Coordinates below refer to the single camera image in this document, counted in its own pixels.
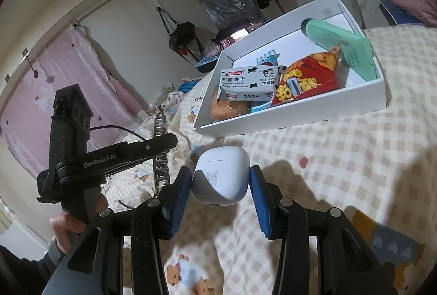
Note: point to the mint green cream tube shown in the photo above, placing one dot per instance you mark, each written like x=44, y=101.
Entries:
x=355, y=50

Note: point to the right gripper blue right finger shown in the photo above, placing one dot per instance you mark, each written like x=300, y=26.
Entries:
x=266, y=197

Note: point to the smartphone with lit screen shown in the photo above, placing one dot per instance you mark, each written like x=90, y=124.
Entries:
x=235, y=36

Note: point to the white cow-print biscuit pack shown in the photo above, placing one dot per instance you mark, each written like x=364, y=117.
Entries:
x=249, y=83

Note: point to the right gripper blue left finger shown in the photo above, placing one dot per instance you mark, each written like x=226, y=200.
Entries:
x=176, y=200

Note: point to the white earbuds case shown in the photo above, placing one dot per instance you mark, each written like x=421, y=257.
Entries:
x=221, y=176

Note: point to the red yellow snack bag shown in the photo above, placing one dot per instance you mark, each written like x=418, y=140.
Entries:
x=307, y=77

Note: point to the black bag on tripod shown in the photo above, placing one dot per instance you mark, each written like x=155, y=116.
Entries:
x=181, y=35

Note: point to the blue book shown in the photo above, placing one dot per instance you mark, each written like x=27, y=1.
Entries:
x=395, y=15

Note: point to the orange bread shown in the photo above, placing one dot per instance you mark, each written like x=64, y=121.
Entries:
x=224, y=110

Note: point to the person's left hand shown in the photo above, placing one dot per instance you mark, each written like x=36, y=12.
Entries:
x=62, y=225

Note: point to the pink curtain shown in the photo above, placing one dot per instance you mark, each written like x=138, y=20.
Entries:
x=26, y=118

